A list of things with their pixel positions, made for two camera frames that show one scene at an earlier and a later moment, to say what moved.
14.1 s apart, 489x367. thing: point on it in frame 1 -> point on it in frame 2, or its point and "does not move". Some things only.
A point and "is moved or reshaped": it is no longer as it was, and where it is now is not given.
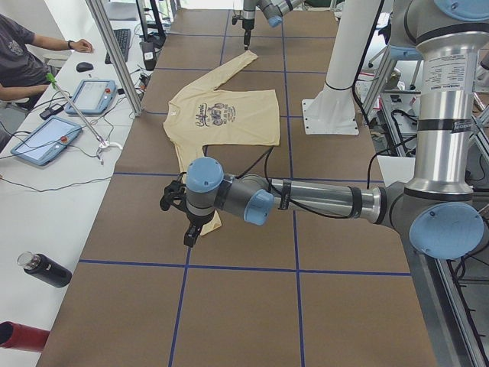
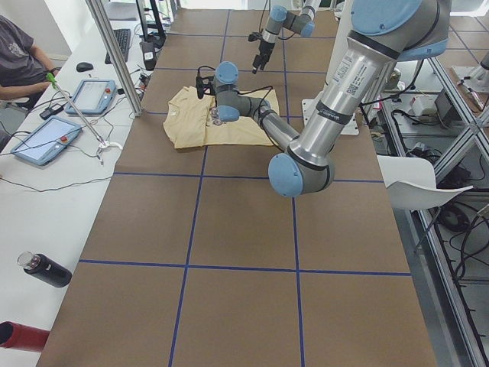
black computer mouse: [84, 66] does not move
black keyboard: [123, 37] does not move
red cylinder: [13, 335] does not move
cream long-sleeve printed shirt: [204, 115] is moved or reshaped
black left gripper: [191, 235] -> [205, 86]
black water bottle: [45, 268] does not move
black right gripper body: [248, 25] -> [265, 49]
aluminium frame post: [116, 57] does not move
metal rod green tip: [102, 144] does not move
